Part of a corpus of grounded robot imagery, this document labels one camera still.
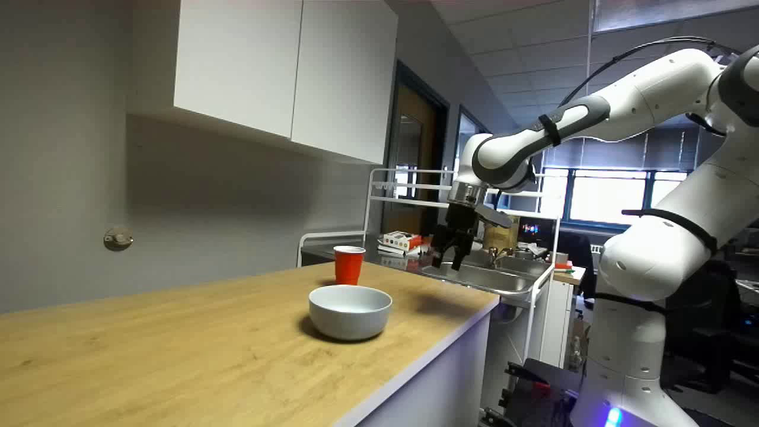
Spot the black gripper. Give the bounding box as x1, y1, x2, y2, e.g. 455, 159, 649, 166
430, 199, 481, 274

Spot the red plastic cup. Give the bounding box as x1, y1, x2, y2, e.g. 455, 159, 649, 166
330, 244, 368, 288

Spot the grey ceramic bowl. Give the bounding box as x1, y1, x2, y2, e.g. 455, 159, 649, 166
305, 282, 397, 345

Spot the red and white box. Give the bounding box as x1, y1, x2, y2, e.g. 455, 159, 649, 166
376, 231, 435, 259

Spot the yellow brown packet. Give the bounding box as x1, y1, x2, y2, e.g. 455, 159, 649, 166
481, 222, 525, 254

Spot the dark framed wooden door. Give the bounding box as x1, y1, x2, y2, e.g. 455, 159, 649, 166
384, 61, 452, 235

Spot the interior glass panel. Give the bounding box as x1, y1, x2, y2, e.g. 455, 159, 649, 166
455, 108, 487, 173

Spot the white low cabinet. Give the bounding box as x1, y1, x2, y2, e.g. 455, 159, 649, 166
528, 281, 576, 371

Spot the white base cabinet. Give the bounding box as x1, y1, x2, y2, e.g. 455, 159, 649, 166
340, 312, 495, 427

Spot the bright exterior window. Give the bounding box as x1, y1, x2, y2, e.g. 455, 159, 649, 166
540, 166, 692, 233

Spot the black equipment with red parts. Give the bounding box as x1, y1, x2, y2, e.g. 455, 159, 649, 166
495, 356, 583, 427

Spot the black office chair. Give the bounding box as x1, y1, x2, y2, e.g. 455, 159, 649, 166
662, 259, 744, 395

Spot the bluish ceiling light panel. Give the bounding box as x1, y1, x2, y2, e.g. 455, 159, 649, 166
590, 0, 759, 34

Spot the white tubular rack frame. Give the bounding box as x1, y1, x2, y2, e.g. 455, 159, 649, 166
363, 165, 565, 366

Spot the white wall-side rail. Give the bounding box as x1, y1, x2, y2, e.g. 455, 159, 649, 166
296, 227, 369, 270

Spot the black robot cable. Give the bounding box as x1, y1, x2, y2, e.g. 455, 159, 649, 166
558, 34, 744, 109

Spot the white wall cabinet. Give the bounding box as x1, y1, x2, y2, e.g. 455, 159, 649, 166
125, 0, 401, 166

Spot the round wall knob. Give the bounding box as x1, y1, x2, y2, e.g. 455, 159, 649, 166
103, 225, 136, 254

